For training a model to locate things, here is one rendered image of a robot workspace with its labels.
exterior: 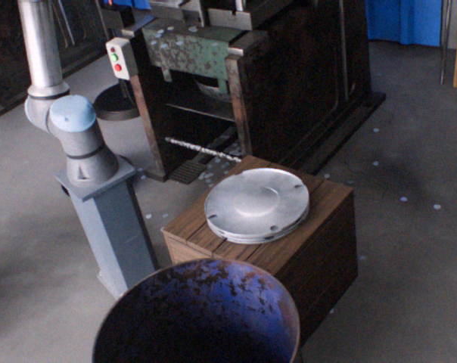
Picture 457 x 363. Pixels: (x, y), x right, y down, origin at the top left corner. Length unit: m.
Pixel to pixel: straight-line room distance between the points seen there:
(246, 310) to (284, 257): 0.17
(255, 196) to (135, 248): 0.47
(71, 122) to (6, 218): 1.01
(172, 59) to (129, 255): 0.71
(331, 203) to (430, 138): 0.95
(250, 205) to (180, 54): 0.70
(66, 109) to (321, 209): 0.75
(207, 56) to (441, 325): 1.10
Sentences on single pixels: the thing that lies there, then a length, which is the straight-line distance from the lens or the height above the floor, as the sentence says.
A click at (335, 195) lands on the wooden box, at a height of 0.35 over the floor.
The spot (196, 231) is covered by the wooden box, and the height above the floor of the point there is 0.35.
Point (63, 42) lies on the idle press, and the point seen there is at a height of 0.16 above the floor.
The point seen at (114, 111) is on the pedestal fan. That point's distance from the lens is 3.03.
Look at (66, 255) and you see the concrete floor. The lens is 2.31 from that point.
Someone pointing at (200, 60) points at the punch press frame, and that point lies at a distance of 2.08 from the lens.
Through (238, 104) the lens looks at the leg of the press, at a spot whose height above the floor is 0.46.
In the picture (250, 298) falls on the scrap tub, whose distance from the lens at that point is 1.43.
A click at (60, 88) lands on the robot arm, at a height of 0.69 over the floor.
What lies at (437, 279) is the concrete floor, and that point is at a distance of 1.96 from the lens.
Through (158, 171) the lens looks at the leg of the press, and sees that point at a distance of 2.50.
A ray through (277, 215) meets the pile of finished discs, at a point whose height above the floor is 0.38.
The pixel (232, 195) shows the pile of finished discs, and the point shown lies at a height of 0.38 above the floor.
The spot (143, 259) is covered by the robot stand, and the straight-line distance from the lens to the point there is 1.99.
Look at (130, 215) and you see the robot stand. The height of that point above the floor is 0.30.
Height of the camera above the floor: 1.42
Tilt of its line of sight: 36 degrees down
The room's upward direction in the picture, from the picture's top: 12 degrees counter-clockwise
